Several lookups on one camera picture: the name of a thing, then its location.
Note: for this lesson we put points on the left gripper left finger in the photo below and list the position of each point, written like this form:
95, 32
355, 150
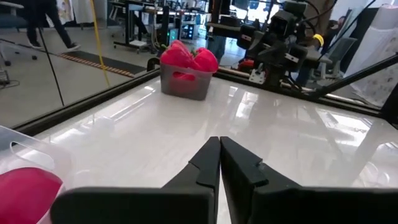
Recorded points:
174, 205

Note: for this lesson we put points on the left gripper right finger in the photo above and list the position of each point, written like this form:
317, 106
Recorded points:
280, 205

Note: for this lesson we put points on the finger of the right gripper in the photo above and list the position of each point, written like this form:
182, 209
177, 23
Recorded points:
276, 51
258, 40

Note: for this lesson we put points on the yellow tag on arm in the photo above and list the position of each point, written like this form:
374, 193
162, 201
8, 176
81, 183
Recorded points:
318, 39

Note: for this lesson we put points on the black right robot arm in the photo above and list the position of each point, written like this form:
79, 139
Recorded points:
312, 59

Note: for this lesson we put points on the person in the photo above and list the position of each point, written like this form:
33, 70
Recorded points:
325, 15
57, 21
216, 46

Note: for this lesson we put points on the grey chair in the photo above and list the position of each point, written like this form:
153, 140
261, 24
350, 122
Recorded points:
340, 51

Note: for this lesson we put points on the dark grey plastic basket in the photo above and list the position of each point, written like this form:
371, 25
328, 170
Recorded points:
199, 88

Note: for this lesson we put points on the black equipment cart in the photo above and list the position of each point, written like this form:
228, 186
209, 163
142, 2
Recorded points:
133, 18

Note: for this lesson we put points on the black mat with striped edge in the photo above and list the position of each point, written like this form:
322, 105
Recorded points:
102, 60

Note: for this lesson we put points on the clear plastic basket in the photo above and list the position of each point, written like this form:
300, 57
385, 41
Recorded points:
37, 149

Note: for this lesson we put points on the office chair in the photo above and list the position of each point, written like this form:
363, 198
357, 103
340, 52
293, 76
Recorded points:
12, 20

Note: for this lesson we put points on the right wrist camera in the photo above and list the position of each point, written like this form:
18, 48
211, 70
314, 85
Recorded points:
281, 23

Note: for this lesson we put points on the white mounting bracket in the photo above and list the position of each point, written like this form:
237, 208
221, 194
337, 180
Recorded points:
257, 76

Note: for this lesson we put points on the black stand frame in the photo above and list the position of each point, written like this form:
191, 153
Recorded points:
354, 76

